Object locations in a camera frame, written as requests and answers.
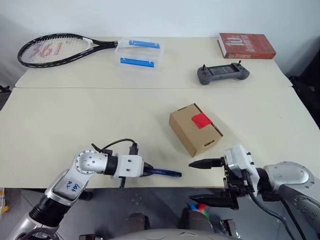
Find grey handheld controller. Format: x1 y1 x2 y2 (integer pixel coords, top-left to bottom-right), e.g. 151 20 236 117
196 61 251 86

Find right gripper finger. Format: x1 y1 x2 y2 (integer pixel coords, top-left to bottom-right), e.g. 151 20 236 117
189 193 237 210
188 158 223 170

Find dark rounded shape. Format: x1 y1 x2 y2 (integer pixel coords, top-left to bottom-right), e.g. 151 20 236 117
181 206 214 233
124 212 150 235

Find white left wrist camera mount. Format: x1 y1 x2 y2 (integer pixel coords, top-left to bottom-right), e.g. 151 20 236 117
111 154 145 180

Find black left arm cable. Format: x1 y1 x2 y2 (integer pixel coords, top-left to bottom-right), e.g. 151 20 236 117
91 138 139 157

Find black chair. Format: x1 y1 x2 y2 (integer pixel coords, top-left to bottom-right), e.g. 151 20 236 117
287 31 320 131

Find black table frame bar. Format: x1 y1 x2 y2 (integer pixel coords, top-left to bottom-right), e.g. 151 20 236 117
4 187 50 195

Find black tennis racket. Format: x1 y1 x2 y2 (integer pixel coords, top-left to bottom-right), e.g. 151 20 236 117
17 31 119 69

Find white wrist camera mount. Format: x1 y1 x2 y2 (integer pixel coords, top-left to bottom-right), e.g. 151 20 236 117
111 154 145 180
224 144 260 198

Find blue cutter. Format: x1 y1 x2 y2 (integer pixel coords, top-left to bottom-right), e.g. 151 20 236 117
149 167 183 178

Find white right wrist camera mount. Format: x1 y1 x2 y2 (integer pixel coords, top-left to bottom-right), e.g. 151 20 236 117
224 144 260 198

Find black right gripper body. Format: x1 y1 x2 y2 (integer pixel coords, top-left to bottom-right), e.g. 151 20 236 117
219 156 254 211

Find red book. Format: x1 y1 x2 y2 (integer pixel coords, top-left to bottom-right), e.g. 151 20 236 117
216 32 277 60

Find clear plastic container blue clips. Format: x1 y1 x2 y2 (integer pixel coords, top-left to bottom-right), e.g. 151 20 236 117
114 37 165 82

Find brown cardboard box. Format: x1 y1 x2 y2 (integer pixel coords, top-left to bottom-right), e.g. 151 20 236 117
168 102 225 158

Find yellow object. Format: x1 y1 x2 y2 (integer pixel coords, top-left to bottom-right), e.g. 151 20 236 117
0 187 11 216

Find blue red green object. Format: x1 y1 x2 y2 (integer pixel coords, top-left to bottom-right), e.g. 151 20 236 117
187 201 209 213

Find black metal block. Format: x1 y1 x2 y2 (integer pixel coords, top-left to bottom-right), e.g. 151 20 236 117
219 217 237 237

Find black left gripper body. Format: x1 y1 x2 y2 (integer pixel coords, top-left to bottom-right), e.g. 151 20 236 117
119 161 147 189

